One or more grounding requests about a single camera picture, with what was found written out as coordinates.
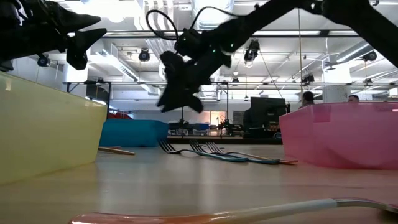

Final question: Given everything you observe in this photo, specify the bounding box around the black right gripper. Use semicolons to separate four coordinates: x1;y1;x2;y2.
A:
157;40;233;114

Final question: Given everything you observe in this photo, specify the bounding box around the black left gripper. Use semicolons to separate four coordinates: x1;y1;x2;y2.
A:
0;0;108;71

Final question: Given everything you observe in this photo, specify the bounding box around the teal handled fork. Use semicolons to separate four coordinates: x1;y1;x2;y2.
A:
158;139;249;164
188;139;281;165

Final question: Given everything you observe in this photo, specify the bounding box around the pink handled fork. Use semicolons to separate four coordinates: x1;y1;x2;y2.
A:
205;141;299;166
68;197;398;224

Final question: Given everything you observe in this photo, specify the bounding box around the pink plastic bin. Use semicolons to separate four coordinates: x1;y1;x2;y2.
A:
279;102;398;170

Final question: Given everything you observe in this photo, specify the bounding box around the blue plastic bin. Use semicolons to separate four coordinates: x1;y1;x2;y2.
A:
99;119;170;148

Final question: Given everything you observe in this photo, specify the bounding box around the red cabinet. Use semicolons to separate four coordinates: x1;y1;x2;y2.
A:
108;111;134;121

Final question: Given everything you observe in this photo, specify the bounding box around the black computer monitor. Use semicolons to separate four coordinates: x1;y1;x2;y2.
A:
250;96;288;125

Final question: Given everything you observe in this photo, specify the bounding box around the yellow plastic bin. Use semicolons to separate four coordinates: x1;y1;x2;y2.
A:
0;71;108;187

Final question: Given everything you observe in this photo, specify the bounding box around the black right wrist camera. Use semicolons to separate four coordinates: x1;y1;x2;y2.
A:
174;27;205;58

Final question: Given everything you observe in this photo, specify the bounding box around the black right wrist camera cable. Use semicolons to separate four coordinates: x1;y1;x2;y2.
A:
145;6;240;41

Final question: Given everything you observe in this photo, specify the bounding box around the round silver ceiling duct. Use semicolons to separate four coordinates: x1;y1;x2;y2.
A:
190;0;234;63

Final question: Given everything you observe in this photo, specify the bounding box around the thin hanging cable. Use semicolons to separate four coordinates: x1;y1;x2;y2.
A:
297;7;304;103

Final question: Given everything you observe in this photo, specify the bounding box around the black rig frame with lights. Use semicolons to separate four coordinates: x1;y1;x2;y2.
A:
102;30;360;146

